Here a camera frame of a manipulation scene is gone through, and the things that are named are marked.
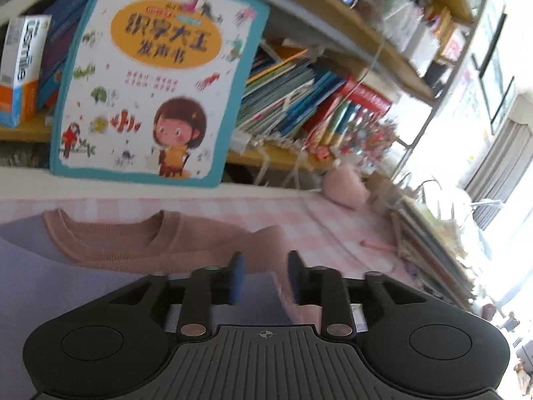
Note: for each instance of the wooden bookshelf with books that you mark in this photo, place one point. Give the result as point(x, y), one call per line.
point(308, 48)

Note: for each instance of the teal children's sound book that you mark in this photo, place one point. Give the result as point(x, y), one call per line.
point(151, 89)

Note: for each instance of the pink checked table cloth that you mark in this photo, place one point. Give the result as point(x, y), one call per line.
point(323, 232)

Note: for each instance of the red thick dictionary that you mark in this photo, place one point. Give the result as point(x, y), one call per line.
point(353, 91)

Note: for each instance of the stack of children's books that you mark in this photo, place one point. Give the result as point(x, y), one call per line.
point(439, 268)

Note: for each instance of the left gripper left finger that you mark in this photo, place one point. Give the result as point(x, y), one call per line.
point(207, 287)

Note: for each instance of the pink plush pig toy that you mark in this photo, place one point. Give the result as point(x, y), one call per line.
point(343, 186)

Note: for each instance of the white usmile box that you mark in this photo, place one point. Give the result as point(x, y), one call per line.
point(21, 61)

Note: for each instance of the colourful paper star jar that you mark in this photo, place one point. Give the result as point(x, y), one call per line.
point(362, 143)

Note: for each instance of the pink and lilac knit sweater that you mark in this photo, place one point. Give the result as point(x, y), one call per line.
point(51, 264)

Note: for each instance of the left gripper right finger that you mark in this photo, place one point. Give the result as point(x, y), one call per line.
point(325, 287)

